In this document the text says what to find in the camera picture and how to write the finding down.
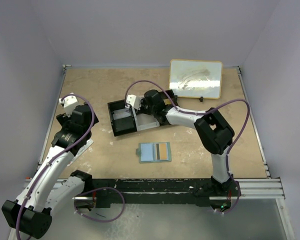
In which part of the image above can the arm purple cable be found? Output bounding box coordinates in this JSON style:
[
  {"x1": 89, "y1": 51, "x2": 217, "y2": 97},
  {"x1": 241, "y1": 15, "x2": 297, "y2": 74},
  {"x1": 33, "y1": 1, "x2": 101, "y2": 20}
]
[
  {"x1": 14, "y1": 92, "x2": 96, "y2": 238},
  {"x1": 124, "y1": 79, "x2": 251, "y2": 176}
]

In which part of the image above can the aluminium frame rail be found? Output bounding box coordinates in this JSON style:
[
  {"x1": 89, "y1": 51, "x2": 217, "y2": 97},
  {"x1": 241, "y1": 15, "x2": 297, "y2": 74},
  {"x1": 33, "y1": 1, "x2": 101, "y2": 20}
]
[{"x1": 236, "y1": 178, "x2": 285, "y2": 200}]

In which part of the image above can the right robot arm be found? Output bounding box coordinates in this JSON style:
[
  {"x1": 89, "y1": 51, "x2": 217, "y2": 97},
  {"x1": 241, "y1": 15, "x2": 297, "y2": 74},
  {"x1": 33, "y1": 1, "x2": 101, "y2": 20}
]
[{"x1": 139, "y1": 89, "x2": 235, "y2": 196}]

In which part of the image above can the black white sorting tray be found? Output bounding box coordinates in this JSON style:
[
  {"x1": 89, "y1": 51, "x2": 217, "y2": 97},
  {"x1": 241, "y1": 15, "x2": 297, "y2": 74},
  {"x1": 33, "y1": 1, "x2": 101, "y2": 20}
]
[{"x1": 107, "y1": 99, "x2": 169, "y2": 137}]

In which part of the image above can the white board wooden frame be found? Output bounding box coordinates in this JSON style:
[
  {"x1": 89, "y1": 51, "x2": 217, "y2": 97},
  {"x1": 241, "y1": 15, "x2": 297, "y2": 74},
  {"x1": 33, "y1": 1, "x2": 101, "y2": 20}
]
[{"x1": 169, "y1": 59, "x2": 223, "y2": 99}]

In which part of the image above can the silver VIP card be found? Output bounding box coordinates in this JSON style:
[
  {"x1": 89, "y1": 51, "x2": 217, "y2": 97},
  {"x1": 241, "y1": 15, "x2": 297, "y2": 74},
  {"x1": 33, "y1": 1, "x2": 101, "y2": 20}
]
[{"x1": 113, "y1": 108, "x2": 131, "y2": 120}]

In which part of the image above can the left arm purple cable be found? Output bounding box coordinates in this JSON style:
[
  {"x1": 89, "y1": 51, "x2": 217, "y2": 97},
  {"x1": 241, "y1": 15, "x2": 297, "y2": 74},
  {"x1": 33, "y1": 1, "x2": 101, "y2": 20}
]
[{"x1": 14, "y1": 92, "x2": 96, "y2": 238}]

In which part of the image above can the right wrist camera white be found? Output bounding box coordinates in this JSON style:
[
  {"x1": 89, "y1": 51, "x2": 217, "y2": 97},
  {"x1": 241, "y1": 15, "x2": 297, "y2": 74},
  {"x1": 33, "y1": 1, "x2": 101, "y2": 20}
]
[{"x1": 125, "y1": 94, "x2": 143, "y2": 110}]

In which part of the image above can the green card holder wallet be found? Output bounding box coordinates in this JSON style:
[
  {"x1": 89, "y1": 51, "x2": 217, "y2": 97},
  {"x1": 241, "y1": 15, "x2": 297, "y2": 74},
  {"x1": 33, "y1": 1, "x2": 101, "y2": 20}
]
[{"x1": 135, "y1": 142, "x2": 172, "y2": 164}]

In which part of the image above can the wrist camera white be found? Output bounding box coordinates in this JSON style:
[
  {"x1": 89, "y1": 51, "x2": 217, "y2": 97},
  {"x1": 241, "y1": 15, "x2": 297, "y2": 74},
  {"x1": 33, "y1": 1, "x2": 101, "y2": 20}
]
[
  {"x1": 125, "y1": 94, "x2": 143, "y2": 110},
  {"x1": 58, "y1": 93, "x2": 80, "y2": 117}
]

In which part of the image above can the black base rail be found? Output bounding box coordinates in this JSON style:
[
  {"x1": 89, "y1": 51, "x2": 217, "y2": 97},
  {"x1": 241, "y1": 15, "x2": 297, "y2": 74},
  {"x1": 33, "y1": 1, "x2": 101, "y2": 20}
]
[{"x1": 63, "y1": 177, "x2": 242, "y2": 209}]

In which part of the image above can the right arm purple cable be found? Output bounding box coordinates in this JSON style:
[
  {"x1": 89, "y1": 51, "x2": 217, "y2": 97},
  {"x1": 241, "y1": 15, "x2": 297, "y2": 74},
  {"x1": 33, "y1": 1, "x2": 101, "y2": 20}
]
[{"x1": 124, "y1": 79, "x2": 251, "y2": 176}]

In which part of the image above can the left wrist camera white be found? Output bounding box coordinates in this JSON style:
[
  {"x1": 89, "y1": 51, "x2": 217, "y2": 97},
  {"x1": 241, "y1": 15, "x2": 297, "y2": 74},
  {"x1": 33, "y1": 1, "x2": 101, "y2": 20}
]
[{"x1": 58, "y1": 93, "x2": 80, "y2": 117}]

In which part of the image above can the orange card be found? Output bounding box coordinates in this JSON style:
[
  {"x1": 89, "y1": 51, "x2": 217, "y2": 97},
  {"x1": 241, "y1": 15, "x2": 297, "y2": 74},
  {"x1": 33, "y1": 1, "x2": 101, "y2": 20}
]
[{"x1": 155, "y1": 143, "x2": 169, "y2": 161}]

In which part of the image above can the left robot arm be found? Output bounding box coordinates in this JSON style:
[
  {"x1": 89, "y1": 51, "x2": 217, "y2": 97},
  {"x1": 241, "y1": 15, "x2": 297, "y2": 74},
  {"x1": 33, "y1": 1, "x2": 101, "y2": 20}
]
[{"x1": 1, "y1": 102, "x2": 99, "y2": 240}]

